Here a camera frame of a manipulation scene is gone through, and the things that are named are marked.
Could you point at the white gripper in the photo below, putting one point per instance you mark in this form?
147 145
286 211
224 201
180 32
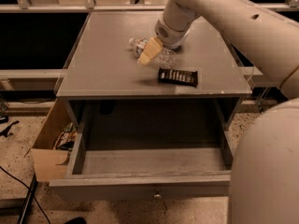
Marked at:
169 36

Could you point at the clear plastic water bottle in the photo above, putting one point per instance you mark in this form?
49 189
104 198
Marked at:
165 59

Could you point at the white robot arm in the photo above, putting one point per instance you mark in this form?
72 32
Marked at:
264 186

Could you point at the open grey top drawer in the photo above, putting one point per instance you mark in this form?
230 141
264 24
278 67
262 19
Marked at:
112 163

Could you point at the metal drawer knob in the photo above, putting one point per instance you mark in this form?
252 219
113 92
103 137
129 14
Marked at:
157 195

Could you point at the dark chocolate bar wrapper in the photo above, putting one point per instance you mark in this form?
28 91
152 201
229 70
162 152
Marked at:
178 77

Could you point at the grey wooden cabinet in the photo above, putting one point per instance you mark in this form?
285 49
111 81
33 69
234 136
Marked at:
104 67

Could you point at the snack bags in box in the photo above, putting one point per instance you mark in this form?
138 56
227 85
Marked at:
67 138

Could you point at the brown cardboard box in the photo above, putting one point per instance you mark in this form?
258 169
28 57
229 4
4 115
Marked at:
50 163

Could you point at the black clamp on floor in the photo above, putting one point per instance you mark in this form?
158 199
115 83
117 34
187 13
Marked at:
6 132

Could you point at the aluminium frame rail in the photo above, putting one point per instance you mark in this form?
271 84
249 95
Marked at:
83 9

